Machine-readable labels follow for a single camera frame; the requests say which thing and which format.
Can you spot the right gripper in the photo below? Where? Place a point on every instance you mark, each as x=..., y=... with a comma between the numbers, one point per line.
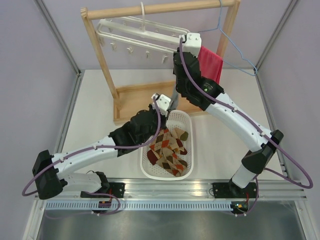
x=178, y=50

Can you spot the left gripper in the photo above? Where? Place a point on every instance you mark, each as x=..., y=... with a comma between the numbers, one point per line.
x=164, y=118

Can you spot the grey sock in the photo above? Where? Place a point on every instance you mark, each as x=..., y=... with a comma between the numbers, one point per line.
x=174, y=100

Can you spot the beige striped sock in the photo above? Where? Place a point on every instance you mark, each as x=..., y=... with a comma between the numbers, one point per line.
x=177, y=133
x=182, y=151

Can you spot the argyle sock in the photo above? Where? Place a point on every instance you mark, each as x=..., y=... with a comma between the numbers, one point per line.
x=171, y=162
x=163, y=140

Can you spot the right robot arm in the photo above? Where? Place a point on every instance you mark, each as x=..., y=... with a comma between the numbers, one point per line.
x=210, y=97

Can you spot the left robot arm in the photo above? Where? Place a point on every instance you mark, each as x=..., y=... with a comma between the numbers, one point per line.
x=57, y=173

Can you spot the white clip sock hanger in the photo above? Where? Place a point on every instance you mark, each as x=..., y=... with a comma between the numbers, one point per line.
x=145, y=29

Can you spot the white perforated plastic basket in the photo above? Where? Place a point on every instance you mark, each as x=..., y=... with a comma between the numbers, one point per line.
x=177, y=119

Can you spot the pink towel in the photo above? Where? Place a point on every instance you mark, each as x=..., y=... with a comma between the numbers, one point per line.
x=210, y=64

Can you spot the wooden clothes rack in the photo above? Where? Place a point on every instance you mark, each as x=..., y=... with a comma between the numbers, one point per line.
x=127, y=99

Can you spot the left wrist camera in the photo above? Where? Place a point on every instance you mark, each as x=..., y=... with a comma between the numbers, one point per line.
x=163, y=103

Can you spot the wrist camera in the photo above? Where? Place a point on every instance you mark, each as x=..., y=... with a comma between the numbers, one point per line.
x=191, y=43
x=163, y=103

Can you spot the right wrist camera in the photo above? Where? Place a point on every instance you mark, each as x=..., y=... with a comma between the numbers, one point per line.
x=191, y=43

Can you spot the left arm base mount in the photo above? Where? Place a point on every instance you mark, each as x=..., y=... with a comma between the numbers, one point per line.
x=110, y=188

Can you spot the white slotted cable duct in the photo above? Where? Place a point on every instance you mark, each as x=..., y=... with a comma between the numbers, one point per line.
x=139, y=205

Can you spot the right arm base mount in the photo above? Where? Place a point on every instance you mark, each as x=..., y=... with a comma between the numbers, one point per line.
x=243, y=200

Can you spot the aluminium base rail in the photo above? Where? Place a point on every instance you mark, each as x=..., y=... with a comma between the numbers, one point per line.
x=201, y=189

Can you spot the right aluminium frame post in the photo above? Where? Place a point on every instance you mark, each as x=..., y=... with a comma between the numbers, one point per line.
x=276, y=32

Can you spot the aluminium frame post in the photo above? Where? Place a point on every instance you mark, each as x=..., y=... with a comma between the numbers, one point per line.
x=276, y=32
x=57, y=35

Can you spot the left aluminium frame post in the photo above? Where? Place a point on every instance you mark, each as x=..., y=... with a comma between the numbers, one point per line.
x=57, y=35

